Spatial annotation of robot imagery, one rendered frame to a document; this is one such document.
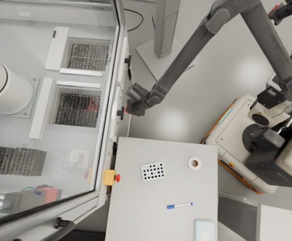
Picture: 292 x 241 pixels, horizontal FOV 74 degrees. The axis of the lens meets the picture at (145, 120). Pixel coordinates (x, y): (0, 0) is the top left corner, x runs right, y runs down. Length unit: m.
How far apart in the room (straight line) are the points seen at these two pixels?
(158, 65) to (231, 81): 0.79
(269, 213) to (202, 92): 1.27
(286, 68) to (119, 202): 0.96
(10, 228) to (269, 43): 0.79
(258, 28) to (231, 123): 1.17
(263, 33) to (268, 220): 0.95
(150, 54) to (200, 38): 1.55
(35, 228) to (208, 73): 2.05
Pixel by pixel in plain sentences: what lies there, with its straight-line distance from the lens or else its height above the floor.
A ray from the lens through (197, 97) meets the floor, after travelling 2.10.
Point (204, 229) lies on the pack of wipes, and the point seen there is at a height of 0.80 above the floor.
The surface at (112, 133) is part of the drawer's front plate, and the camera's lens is 1.00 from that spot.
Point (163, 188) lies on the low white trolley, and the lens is 1.14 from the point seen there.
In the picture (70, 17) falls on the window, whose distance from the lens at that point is 0.58.
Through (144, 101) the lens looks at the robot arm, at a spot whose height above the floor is 1.08.
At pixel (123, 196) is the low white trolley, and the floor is 0.76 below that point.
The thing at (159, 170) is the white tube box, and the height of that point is 0.80.
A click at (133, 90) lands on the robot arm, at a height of 1.12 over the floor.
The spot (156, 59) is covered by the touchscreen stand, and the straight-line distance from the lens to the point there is 2.20.
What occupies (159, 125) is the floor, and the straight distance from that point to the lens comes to 1.95.
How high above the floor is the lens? 1.89
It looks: 75 degrees down
